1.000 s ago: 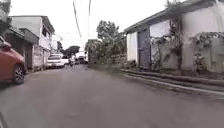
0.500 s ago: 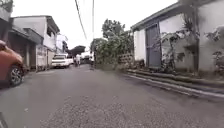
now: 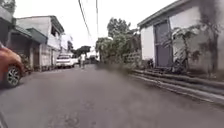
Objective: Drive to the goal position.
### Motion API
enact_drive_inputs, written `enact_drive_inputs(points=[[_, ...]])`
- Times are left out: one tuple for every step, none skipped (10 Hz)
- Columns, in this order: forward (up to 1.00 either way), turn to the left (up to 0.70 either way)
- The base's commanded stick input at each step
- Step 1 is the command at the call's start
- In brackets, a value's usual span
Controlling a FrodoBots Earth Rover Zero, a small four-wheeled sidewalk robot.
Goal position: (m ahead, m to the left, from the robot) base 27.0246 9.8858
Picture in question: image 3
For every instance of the concrete steps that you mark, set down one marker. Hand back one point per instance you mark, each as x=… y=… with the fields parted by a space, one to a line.
x=180 y=85

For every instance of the dark roofed building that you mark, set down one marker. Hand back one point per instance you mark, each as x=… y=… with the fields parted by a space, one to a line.
x=13 y=36

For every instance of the climbing plant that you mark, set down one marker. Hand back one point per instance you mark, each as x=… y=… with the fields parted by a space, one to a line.
x=186 y=46

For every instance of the orange car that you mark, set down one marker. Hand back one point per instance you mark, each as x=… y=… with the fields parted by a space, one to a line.
x=10 y=68

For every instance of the white car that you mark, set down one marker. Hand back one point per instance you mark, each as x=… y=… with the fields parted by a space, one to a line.
x=65 y=61

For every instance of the white building with purple door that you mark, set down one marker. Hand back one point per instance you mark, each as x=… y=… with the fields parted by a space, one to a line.
x=180 y=36

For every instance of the grey two-storey building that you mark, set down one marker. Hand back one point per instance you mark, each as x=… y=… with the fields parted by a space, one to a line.
x=41 y=40

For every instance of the clump of trees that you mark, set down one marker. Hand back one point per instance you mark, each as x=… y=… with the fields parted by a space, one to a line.
x=116 y=43

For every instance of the person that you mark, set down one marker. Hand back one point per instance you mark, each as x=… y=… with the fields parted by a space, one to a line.
x=82 y=60

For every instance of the grey asphalt road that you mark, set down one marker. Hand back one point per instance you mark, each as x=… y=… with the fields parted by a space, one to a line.
x=100 y=100

